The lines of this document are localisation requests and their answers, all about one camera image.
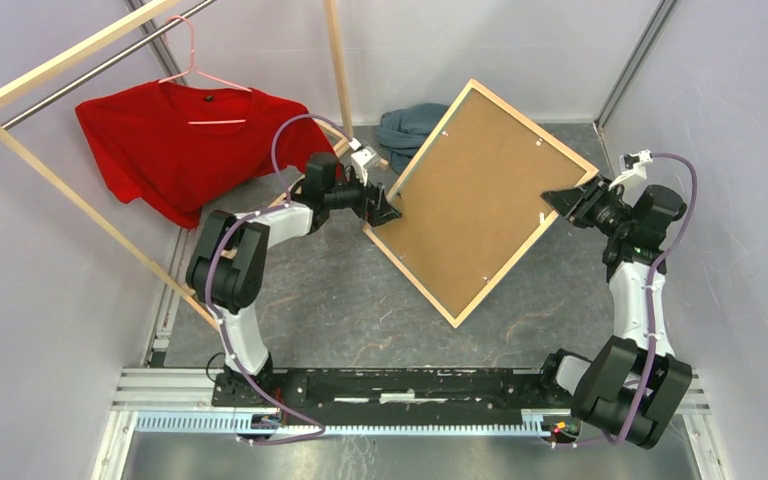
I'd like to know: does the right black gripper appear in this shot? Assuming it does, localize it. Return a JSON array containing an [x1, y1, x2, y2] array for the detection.
[[541, 174, 632, 239]]

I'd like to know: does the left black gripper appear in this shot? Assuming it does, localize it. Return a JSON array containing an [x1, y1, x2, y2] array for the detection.
[[325, 168, 402, 229]]

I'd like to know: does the blue picture frame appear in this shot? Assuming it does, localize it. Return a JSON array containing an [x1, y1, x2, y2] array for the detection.
[[364, 79, 599, 328]]

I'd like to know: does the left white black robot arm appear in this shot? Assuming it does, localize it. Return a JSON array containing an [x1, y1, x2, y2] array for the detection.
[[186, 147, 402, 408]]

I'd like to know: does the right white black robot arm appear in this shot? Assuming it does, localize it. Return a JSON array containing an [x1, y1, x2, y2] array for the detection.
[[537, 177, 692, 449]]

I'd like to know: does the grey-blue crumpled cloth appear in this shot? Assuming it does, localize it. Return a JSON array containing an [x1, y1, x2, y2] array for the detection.
[[376, 103, 449, 174]]

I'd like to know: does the red t-shirt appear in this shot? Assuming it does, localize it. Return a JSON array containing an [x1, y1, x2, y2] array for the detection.
[[75, 81, 333, 229]]

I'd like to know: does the aluminium corner profile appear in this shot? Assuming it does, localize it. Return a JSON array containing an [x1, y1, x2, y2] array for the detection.
[[594, 0, 680, 131]]

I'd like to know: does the pink clothes hanger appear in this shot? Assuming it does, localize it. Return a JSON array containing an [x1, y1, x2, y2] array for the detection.
[[157, 15, 251, 125]]

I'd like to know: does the wooden clothes rack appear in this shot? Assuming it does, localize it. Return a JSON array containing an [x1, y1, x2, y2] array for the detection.
[[0, 1, 336, 335]]

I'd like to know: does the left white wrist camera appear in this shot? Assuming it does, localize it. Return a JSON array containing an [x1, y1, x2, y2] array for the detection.
[[348, 138, 382, 185]]

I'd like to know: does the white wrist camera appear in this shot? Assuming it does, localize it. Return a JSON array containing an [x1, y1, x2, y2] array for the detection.
[[609, 149, 653, 191], [348, 138, 382, 185]]

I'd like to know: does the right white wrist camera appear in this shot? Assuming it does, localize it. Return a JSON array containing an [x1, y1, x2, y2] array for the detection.
[[609, 149, 653, 191]]

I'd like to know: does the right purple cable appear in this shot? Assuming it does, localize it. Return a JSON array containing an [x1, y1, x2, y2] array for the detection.
[[549, 152, 699, 449]]

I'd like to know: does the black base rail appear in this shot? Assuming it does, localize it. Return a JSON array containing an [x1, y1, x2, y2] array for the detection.
[[211, 367, 571, 427]]

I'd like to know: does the grey slotted cable duct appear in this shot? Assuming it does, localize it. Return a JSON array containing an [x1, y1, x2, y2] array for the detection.
[[133, 409, 581, 439]]

